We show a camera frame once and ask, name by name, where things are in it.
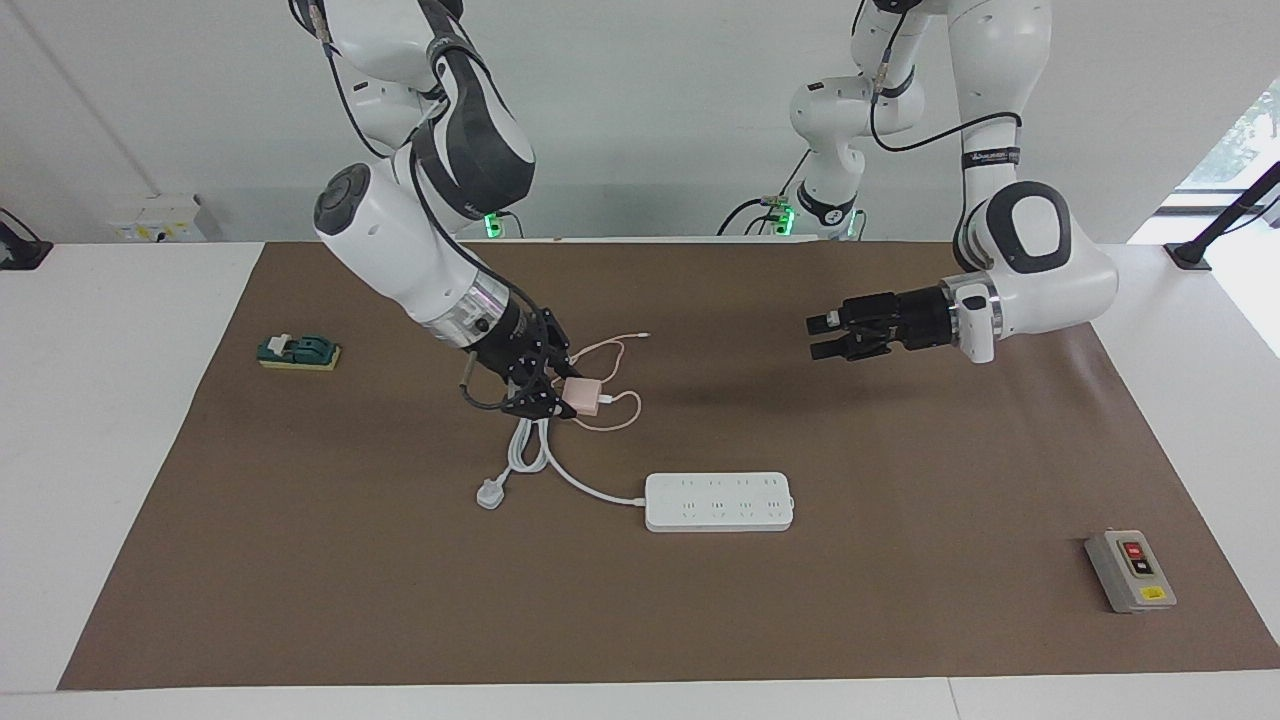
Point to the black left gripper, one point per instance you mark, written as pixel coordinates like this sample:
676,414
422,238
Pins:
900,320

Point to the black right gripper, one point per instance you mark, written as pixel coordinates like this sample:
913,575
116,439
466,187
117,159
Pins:
520,345

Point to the pink charger block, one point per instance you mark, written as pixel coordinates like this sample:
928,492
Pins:
585,395

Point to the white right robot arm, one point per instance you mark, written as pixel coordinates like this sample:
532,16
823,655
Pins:
390,240

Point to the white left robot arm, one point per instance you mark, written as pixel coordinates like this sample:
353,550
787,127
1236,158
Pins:
1040,250

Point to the white power strip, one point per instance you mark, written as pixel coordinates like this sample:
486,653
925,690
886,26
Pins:
720,500

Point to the brown table mat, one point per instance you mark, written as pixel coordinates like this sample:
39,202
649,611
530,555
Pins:
900,450

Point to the black table clamp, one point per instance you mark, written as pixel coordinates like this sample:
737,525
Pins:
20,255
1190,255

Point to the window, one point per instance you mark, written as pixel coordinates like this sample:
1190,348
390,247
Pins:
1245,140

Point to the green knife switch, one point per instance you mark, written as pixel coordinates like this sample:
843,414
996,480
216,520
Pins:
305,350

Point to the grey on-off switch box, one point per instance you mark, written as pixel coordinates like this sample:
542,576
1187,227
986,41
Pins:
1125,575

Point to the white wall socket box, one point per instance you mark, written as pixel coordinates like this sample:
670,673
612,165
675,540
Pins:
160,220

